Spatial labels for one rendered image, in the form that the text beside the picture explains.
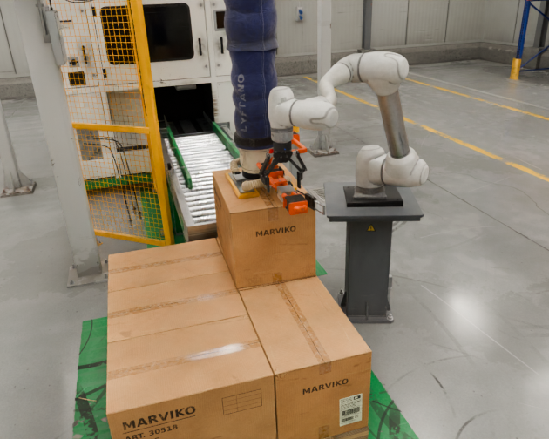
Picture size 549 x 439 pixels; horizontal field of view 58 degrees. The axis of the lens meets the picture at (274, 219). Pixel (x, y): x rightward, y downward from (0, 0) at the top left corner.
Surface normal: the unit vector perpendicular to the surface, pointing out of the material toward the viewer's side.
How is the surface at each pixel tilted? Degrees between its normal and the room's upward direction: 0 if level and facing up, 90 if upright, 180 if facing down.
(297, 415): 90
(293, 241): 90
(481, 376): 0
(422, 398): 0
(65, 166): 89
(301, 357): 0
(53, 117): 88
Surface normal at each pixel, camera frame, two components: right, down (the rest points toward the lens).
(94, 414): -0.04, -0.91
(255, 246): 0.25, 0.40
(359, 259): -0.06, 0.42
